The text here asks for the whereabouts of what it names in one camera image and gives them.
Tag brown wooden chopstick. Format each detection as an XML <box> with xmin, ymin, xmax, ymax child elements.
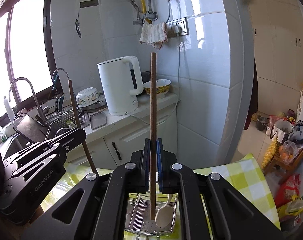
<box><xmin>68</xmin><ymin>78</ymin><xmax>99</xmax><ymax>176</ymax></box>
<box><xmin>150</xmin><ymin>52</ymin><xmax>157</xmax><ymax>220</ymax></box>

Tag tall chrome kitchen faucet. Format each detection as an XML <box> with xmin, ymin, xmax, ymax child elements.
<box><xmin>8</xmin><ymin>77</ymin><xmax>50</xmax><ymax>126</ymax></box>

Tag steel utensil drainer basket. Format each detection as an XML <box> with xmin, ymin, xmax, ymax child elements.
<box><xmin>124</xmin><ymin>192</ymin><xmax>179</xmax><ymax>238</ymax></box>

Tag grey rectangular lid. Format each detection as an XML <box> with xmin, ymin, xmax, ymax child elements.
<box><xmin>90</xmin><ymin>112</ymin><xmax>107</xmax><ymax>130</ymax></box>

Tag yellow patterned bowl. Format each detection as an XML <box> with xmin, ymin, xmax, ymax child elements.
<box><xmin>143</xmin><ymin>79</ymin><xmax>171</xmax><ymax>99</ymax></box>

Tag yellow checked tablecloth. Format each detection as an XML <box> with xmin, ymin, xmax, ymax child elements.
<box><xmin>41</xmin><ymin>153</ymin><xmax>280</xmax><ymax>228</ymax></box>

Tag white cartoon bowl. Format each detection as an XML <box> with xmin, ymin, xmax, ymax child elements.
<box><xmin>76</xmin><ymin>87</ymin><xmax>100</xmax><ymax>108</ymax></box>

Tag white electric kettle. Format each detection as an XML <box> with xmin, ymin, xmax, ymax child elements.
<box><xmin>97</xmin><ymin>56</ymin><xmax>143</xmax><ymax>116</ymax></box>

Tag thin chrome water faucet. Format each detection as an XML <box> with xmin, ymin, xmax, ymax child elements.
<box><xmin>52</xmin><ymin>68</ymin><xmax>70</xmax><ymax>91</ymax></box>

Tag wooden stool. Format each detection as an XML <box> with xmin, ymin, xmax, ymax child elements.
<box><xmin>263</xmin><ymin>147</ymin><xmax>303</xmax><ymax>185</ymax></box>

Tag white shopping bag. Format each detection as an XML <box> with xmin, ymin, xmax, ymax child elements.
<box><xmin>270</xmin><ymin>119</ymin><xmax>294</xmax><ymax>143</ymax></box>

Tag white hanging dishcloth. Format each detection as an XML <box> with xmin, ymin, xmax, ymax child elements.
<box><xmin>139</xmin><ymin>23</ymin><xmax>168</xmax><ymax>49</ymax></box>

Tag lower wall socket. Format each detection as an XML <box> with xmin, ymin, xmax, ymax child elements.
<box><xmin>166</xmin><ymin>17</ymin><xmax>189</xmax><ymax>38</ymax></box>

